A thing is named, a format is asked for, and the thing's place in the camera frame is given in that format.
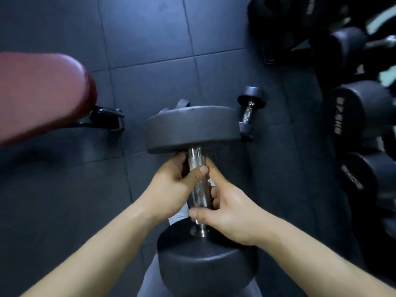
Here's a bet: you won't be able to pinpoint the person's left hand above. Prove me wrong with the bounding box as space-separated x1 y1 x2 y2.
134 151 210 229

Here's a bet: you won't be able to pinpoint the row of black dumbbells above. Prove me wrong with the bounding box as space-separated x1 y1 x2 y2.
247 0 396 276

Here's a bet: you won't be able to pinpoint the red padded weight bench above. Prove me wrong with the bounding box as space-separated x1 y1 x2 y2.
0 52 126 146

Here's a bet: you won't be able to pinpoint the person's left forearm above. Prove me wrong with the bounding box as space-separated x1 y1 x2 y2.
21 200 158 297

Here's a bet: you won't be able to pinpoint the small black hex dumbbell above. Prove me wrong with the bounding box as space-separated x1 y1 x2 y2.
237 86 269 142

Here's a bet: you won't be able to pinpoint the person's right hand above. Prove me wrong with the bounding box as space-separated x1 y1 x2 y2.
188 158 273 248

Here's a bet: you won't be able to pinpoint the large black round dumbbell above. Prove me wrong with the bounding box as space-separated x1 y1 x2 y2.
144 105 259 297

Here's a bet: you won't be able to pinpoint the black rubber floor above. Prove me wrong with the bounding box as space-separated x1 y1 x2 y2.
0 0 396 297

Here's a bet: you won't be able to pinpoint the grey trousers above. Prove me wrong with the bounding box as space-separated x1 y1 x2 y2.
136 252 264 297

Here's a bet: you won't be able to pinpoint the person's right forearm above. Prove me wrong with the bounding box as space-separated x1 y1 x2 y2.
253 218 396 297

